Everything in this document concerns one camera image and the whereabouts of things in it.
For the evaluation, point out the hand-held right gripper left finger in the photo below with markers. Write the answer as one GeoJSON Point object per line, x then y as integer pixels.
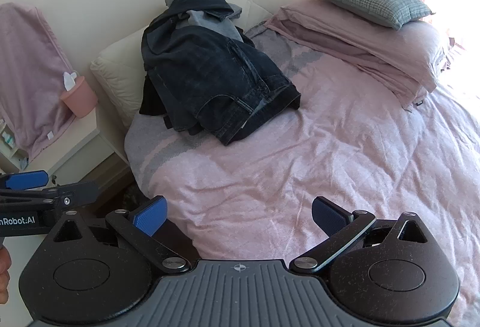
{"type": "Point", "coordinates": [150, 216]}

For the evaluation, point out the person's left hand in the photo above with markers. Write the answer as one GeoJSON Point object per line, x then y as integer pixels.
{"type": "Point", "coordinates": [3, 274]}

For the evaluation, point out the dark denim garment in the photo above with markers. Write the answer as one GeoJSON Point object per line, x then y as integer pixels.
{"type": "Point", "coordinates": [195, 2]}

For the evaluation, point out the pink tissue holder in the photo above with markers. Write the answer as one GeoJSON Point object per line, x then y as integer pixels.
{"type": "Point", "coordinates": [80, 100]}

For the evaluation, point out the cream padded headboard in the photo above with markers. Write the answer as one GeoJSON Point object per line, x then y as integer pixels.
{"type": "Point", "coordinates": [112, 75]}

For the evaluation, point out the white nightstand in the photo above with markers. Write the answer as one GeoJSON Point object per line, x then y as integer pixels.
{"type": "Point", "coordinates": [82, 147]}

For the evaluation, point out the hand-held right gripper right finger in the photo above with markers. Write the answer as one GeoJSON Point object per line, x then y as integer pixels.
{"type": "Point", "coordinates": [330, 216]}

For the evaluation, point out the white tissue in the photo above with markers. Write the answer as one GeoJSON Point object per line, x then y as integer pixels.
{"type": "Point", "coordinates": [69, 81]}

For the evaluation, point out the pink grey herringbone blanket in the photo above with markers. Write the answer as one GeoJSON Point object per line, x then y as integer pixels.
{"type": "Point", "coordinates": [300, 143]}

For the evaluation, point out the dark blue jeans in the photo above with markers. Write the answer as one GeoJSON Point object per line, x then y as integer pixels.
{"type": "Point", "coordinates": [225, 79]}

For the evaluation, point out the grey garment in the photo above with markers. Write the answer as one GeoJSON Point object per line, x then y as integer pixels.
{"type": "Point", "coordinates": [212, 23]}

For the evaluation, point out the pink towel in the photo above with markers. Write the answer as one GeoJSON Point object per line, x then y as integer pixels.
{"type": "Point", "coordinates": [30, 68]}

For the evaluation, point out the pink pillow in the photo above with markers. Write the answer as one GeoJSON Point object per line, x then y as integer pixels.
{"type": "Point", "coordinates": [405, 45]}

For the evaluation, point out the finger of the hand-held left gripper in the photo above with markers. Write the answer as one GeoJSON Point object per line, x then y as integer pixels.
{"type": "Point", "coordinates": [78, 192]}
{"type": "Point", "coordinates": [26, 179]}

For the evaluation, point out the grey plaid pillow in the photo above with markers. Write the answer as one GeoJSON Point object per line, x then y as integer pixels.
{"type": "Point", "coordinates": [371, 2]}

